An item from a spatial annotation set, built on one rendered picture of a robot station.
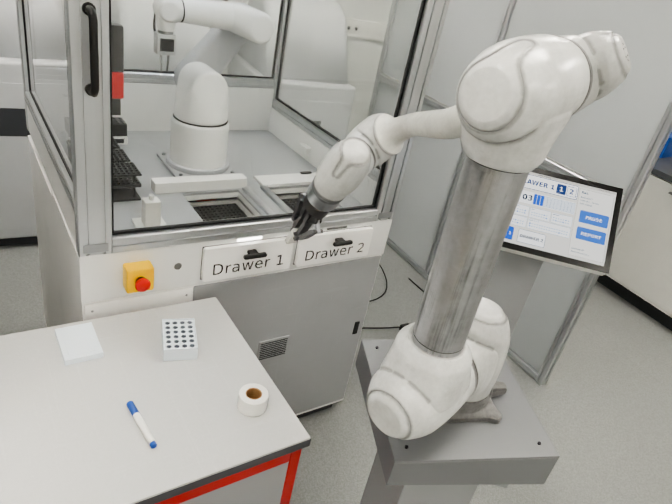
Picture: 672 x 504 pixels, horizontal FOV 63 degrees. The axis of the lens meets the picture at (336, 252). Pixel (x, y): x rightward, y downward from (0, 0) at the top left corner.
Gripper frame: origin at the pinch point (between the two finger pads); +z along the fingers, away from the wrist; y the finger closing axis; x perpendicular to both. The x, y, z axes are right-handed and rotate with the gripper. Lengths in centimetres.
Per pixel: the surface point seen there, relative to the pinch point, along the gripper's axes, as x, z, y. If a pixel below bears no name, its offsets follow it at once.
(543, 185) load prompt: -91, -16, -3
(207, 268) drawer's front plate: 21.7, 16.0, 1.1
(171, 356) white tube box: 39.2, 10.6, -23.1
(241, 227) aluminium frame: 11.3, 7.5, 8.5
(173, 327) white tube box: 35.9, 14.2, -14.7
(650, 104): -158, -31, 20
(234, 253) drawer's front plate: 13.6, 13.0, 3.1
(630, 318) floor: -270, 98, -51
